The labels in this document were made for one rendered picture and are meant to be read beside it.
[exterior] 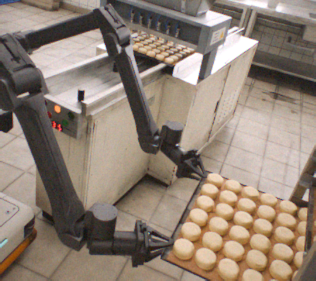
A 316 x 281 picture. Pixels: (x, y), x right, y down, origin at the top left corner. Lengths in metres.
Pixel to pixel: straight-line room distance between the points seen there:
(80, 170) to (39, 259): 0.55
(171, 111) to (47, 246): 1.03
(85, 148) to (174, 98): 0.70
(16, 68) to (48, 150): 0.19
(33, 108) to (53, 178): 0.17
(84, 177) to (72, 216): 0.94
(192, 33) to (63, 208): 1.45
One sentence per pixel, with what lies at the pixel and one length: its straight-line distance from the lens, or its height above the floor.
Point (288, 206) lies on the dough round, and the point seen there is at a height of 0.97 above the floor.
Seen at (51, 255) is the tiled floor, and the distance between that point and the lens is 2.12.
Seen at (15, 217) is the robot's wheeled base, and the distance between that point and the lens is 1.93.
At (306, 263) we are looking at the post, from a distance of 0.76.
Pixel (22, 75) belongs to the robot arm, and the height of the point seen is 1.31.
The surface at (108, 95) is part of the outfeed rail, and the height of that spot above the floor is 0.89.
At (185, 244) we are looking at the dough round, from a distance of 0.94.
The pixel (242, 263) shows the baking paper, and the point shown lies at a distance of 0.98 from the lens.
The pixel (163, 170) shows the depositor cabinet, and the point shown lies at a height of 0.18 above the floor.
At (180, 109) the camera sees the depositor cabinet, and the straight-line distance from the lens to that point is 2.18.
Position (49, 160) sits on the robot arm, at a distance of 0.85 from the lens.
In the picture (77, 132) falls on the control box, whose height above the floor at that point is 0.74.
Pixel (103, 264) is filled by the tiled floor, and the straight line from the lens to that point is 2.09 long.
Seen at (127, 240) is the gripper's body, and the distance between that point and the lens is 0.90.
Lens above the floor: 1.66
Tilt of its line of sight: 30 degrees down
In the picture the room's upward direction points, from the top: 11 degrees clockwise
